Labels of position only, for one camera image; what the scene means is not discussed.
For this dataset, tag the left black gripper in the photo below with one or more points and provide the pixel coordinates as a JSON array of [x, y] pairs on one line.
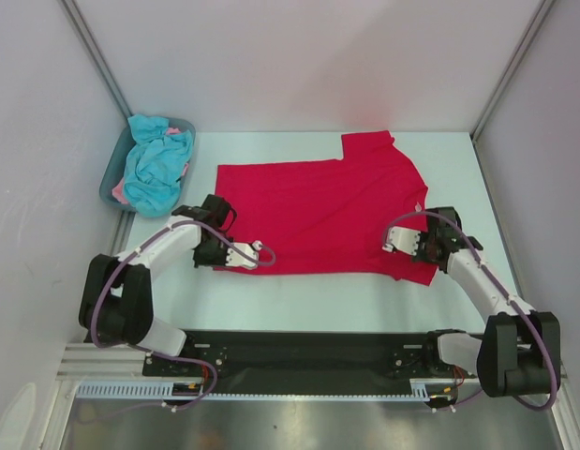
[[199, 260]]

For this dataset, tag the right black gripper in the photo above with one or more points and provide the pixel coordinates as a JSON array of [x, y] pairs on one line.
[[426, 246]]

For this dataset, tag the red t shirt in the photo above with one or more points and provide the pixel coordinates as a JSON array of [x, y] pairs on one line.
[[329, 216]]

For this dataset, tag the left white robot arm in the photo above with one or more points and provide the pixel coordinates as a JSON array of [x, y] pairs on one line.
[[117, 302]]

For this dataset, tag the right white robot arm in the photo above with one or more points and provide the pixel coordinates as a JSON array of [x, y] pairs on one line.
[[495, 319]]

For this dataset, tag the cyan t shirt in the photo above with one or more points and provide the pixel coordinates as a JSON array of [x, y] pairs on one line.
[[143, 129]]

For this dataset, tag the grey plastic bin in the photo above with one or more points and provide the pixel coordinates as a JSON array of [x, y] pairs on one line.
[[116, 165]]

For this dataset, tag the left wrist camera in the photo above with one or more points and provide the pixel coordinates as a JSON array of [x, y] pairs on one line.
[[244, 255]]

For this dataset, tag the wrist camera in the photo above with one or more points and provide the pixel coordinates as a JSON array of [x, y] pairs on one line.
[[404, 240], [244, 255]]

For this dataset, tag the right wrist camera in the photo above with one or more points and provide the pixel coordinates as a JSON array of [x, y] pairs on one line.
[[404, 240]]

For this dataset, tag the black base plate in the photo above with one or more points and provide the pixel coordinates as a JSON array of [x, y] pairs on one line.
[[291, 385]]

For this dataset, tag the aluminium frame rail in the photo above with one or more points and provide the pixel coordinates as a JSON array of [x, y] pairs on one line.
[[102, 361]]

